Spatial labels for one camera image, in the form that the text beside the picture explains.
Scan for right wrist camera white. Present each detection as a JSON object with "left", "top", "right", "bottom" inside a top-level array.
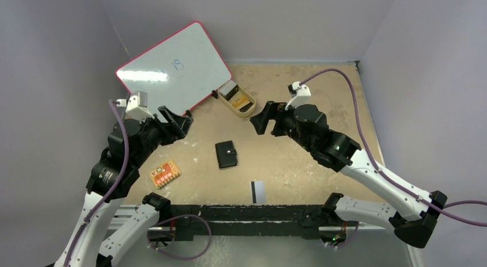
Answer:
[{"left": 285, "top": 82, "right": 311, "bottom": 110}]

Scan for black card holder wallet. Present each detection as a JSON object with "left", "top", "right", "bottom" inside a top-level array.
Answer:
[{"left": 215, "top": 141, "right": 238, "bottom": 169}]

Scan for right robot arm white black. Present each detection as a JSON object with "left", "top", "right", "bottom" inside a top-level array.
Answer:
[{"left": 250, "top": 101, "right": 447, "bottom": 249}]

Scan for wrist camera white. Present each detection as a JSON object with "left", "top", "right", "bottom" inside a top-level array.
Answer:
[
  {"left": 285, "top": 82, "right": 311, "bottom": 110},
  {"left": 115, "top": 91, "right": 154, "bottom": 122}
]

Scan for grey card with magnetic stripe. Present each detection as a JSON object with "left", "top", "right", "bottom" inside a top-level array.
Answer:
[{"left": 250, "top": 181, "right": 265, "bottom": 204}]

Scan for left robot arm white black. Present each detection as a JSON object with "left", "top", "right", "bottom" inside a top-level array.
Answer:
[{"left": 53, "top": 106, "right": 193, "bottom": 266}]

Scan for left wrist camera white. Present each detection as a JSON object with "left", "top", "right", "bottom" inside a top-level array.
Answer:
[{"left": 115, "top": 91, "right": 154, "bottom": 122}]

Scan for beige oval card tray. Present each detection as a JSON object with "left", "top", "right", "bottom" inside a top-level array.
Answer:
[{"left": 217, "top": 80, "right": 257, "bottom": 118}]

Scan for white board with pink frame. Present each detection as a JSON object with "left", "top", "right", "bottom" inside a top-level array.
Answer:
[{"left": 115, "top": 21, "right": 232, "bottom": 115}]

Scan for grey card stack in tray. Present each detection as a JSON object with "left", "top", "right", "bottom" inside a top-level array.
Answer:
[{"left": 218, "top": 80, "right": 239, "bottom": 100}]

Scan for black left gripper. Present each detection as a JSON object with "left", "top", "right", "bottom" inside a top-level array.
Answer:
[{"left": 133, "top": 106, "right": 193, "bottom": 167}]

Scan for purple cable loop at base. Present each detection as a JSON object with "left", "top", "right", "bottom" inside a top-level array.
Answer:
[{"left": 146, "top": 215, "right": 212, "bottom": 261}]

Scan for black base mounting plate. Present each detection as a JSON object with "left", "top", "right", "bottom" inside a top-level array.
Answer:
[{"left": 146, "top": 204, "right": 360, "bottom": 242}]

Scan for orange snack packet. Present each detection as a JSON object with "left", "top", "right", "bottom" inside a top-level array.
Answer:
[{"left": 149, "top": 160, "right": 181, "bottom": 189}]

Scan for purple cable at right base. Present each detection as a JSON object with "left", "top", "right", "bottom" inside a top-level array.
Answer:
[{"left": 323, "top": 221, "right": 360, "bottom": 251}]

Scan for gold card in tray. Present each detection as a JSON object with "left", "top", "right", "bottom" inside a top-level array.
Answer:
[{"left": 229, "top": 92, "right": 251, "bottom": 111}]

